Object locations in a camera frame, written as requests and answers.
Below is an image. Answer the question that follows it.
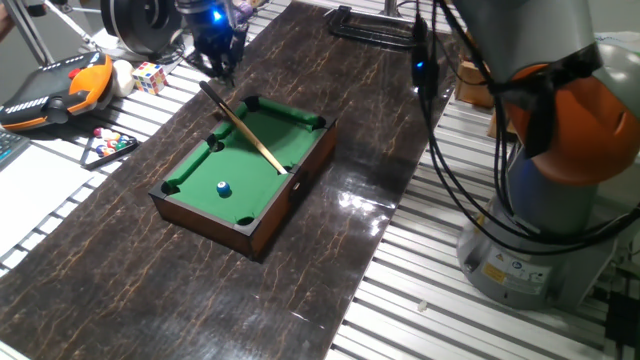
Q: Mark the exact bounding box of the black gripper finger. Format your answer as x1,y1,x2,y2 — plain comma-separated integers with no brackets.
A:
202,49,221,79
220,47,240,87

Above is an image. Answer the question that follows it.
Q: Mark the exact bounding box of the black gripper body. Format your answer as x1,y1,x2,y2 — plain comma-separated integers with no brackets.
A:
180,0,250,54

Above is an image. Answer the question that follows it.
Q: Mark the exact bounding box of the wooden pool cue stick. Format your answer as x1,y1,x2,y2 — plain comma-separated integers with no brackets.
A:
198,79,290,176

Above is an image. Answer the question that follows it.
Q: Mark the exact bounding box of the mini green pool table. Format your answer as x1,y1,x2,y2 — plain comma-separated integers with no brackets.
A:
148,94,339,261

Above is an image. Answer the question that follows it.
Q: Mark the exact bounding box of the black triangle ball rack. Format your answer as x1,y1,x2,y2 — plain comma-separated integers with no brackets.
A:
79,127,140,171

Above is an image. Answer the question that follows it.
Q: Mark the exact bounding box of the Rubik's cube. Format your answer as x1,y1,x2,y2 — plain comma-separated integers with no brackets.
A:
131,61,169,96

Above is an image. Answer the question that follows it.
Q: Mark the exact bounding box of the black filament spool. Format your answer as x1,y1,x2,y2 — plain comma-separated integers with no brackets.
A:
99,0,184,56

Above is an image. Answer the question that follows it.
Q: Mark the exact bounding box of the white rounded object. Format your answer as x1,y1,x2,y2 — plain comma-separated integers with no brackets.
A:
110,58,136,99

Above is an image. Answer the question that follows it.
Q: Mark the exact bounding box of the orange and black teach pendant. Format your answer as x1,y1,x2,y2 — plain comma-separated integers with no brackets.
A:
0,51,115,133

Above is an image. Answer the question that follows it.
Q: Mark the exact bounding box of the grey tripod stand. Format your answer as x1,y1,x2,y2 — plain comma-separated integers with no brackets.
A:
2,0,101,66

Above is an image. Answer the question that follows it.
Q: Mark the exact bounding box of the large white paper sheet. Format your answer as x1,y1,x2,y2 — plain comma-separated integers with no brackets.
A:
0,144,96,256

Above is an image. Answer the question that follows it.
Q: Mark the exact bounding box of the dark marble pattern mat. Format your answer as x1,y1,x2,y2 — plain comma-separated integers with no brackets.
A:
0,0,464,360

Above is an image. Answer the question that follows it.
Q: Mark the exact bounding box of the open cardboard box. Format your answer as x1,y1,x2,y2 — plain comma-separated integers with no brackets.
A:
454,59,496,109

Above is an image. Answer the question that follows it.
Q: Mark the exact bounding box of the black clamp frame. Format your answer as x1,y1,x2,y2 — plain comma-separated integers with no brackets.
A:
327,4,426,50

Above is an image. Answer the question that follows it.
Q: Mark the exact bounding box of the black cable connector box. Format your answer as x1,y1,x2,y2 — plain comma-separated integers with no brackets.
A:
412,44,441,94

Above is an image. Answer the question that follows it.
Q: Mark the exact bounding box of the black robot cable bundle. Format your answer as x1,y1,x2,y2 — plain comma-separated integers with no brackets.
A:
412,0,640,256

